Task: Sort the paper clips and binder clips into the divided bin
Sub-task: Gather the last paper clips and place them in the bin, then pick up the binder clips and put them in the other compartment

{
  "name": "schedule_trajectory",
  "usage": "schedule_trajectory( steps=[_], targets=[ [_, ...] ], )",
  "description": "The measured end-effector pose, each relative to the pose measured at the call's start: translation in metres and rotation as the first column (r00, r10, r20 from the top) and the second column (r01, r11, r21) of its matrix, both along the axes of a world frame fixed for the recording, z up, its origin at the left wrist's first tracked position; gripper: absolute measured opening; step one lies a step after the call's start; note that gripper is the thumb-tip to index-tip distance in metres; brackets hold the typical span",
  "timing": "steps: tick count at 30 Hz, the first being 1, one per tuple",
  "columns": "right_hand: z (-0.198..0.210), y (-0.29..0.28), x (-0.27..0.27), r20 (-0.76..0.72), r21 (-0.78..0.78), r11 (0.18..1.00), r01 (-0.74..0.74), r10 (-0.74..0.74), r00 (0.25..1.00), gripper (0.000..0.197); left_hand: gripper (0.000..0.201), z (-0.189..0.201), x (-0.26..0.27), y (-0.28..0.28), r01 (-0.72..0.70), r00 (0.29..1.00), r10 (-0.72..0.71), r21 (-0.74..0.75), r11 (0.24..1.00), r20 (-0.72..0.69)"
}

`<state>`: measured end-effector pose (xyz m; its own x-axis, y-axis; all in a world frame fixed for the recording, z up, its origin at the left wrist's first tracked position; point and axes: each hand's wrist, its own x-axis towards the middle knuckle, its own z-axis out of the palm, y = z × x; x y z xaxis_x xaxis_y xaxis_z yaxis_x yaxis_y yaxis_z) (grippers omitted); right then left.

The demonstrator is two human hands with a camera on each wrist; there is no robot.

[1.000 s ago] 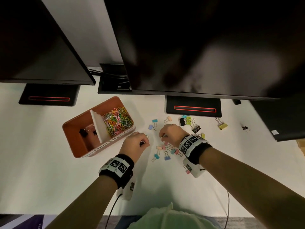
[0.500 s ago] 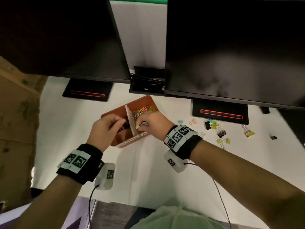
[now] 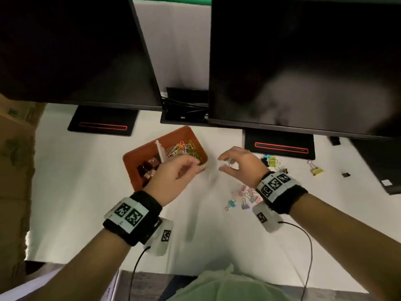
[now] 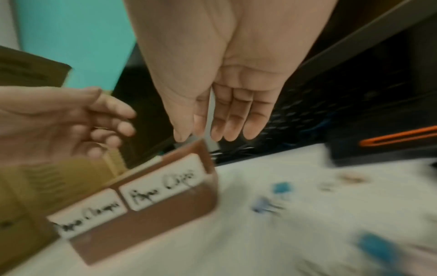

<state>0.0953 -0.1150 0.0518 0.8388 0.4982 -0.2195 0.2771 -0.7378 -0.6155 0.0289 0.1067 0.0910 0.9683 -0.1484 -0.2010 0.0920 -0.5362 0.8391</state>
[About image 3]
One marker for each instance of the printed cardboard tissue box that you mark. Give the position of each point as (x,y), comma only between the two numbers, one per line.
(15,184)

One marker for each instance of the large yellow binder clip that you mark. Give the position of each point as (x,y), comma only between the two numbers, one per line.
(317,171)

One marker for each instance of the person's right forearm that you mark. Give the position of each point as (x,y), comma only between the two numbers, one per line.
(344,244)

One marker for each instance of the pile of mixed coloured clips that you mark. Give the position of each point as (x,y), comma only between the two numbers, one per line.
(271,161)

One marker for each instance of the person's left hand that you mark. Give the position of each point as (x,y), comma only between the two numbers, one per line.
(172,178)

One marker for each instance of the green shirt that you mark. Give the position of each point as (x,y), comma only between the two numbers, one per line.
(228,286)

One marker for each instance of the spread of pastel binder clips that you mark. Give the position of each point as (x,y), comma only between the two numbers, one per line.
(243,194)

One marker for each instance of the sorted heap of binder clips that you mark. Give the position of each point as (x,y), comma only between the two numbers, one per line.
(147,170)

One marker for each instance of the person's right hand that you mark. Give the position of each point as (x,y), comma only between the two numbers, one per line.
(250,169)

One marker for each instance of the black laptop with orange stripe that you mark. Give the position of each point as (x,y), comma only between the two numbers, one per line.
(278,136)

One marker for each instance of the black wristband with markers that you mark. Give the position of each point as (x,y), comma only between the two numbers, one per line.
(285,194)
(141,222)

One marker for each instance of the black left wristband with markers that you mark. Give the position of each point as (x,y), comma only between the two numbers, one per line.
(141,222)

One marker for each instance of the black monitor stand red stripe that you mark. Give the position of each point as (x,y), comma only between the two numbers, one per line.
(103,115)

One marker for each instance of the person's left forearm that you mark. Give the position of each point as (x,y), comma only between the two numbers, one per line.
(84,269)

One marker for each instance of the small black bracket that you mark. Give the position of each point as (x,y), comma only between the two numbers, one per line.
(334,141)

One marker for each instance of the wide black computer monitor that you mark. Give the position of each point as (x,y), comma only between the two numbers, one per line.
(297,59)

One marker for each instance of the black right wristband with markers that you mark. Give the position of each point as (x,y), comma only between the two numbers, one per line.
(285,194)

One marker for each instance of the sorted heap of paper clips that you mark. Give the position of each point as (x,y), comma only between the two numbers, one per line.
(183,148)

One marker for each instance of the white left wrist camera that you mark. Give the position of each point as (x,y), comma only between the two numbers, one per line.
(159,244)

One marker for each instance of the orange divided sorting box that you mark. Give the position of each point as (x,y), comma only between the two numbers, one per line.
(134,159)

